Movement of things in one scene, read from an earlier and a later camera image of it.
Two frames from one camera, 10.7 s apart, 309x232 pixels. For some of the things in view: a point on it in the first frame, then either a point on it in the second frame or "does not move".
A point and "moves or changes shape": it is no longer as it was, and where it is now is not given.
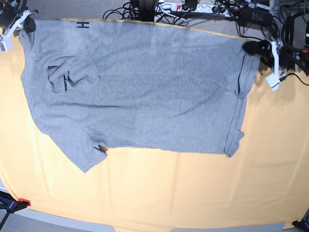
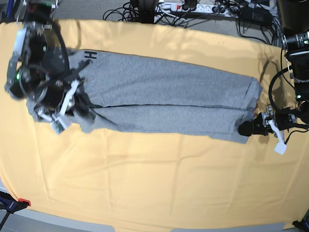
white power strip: [198, 8] does not move
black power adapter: [252, 14] does not move
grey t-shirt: [97, 84] moves or changes shape
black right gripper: [287, 60] → [282, 121]
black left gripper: [29, 24] → [80, 104]
